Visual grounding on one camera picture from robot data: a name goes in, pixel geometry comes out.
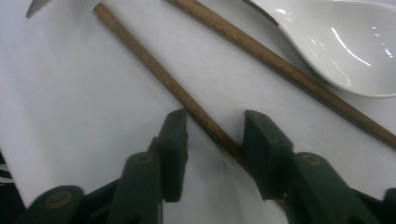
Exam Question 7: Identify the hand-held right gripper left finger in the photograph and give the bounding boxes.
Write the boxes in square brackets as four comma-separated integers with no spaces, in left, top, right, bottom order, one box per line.
[148,108,190,203]

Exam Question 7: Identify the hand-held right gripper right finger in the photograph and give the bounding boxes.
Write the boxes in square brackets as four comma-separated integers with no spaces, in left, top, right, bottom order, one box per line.
[242,108,295,201]

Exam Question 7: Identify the brown wooden chopstick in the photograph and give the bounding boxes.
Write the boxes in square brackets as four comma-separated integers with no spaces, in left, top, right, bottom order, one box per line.
[92,2,288,210]
[164,0,396,149]

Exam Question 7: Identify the white ceramic spoon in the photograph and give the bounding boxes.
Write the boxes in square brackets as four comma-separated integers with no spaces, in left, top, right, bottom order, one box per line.
[242,0,396,99]

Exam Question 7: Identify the metal table knife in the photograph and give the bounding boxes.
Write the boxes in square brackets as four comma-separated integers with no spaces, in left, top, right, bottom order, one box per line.
[25,0,53,20]

